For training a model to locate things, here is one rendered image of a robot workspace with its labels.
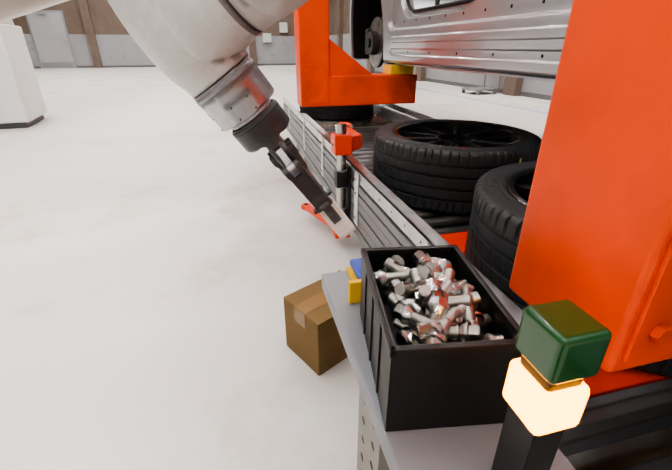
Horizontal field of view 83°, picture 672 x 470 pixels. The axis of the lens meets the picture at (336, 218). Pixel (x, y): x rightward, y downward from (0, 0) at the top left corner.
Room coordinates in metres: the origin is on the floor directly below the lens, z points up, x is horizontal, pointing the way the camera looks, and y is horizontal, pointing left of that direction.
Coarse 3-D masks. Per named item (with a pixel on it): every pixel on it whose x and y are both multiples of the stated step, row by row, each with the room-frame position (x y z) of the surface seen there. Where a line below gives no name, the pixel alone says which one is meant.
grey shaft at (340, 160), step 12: (336, 132) 1.51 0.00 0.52; (336, 156) 1.51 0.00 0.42; (336, 168) 1.51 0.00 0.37; (348, 168) 1.49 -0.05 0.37; (336, 180) 1.48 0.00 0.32; (348, 180) 1.49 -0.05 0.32; (336, 192) 1.51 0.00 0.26; (348, 192) 1.48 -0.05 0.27; (348, 204) 1.48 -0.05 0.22; (348, 216) 1.48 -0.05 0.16
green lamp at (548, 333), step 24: (528, 312) 0.21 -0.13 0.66; (552, 312) 0.21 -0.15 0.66; (576, 312) 0.21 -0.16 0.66; (528, 336) 0.21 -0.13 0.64; (552, 336) 0.19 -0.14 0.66; (576, 336) 0.19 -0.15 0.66; (600, 336) 0.19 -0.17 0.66; (528, 360) 0.20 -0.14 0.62; (552, 360) 0.18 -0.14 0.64; (576, 360) 0.18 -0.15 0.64; (600, 360) 0.19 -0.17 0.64; (552, 384) 0.18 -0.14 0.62
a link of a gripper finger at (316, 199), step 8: (296, 160) 0.47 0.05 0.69; (304, 168) 0.49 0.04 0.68; (288, 176) 0.47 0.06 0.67; (296, 176) 0.48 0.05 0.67; (304, 176) 0.48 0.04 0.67; (296, 184) 0.48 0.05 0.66; (304, 184) 0.48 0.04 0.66; (312, 184) 0.49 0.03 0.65; (304, 192) 0.49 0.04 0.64; (312, 192) 0.49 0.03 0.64; (320, 192) 0.50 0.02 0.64; (312, 200) 0.49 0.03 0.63; (320, 200) 0.50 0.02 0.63; (328, 200) 0.50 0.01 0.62
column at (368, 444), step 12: (360, 396) 0.45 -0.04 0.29; (360, 408) 0.45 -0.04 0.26; (360, 420) 0.45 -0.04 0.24; (360, 432) 0.45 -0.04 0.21; (372, 432) 0.39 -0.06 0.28; (360, 444) 0.45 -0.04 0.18; (372, 444) 0.40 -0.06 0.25; (360, 456) 0.44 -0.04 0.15; (372, 456) 0.39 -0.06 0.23; (384, 456) 0.37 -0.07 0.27; (360, 468) 0.44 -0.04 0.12; (372, 468) 0.39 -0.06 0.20; (384, 468) 0.37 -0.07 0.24
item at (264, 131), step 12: (276, 108) 0.50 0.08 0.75; (252, 120) 0.48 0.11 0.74; (264, 120) 0.49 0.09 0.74; (276, 120) 0.49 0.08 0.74; (288, 120) 0.51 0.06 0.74; (240, 132) 0.49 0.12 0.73; (252, 132) 0.48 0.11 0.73; (264, 132) 0.48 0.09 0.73; (276, 132) 0.49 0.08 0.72; (252, 144) 0.49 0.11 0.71; (264, 144) 0.48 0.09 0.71; (276, 144) 0.49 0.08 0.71; (276, 156) 0.48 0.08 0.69; (288, 156) 0.49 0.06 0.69
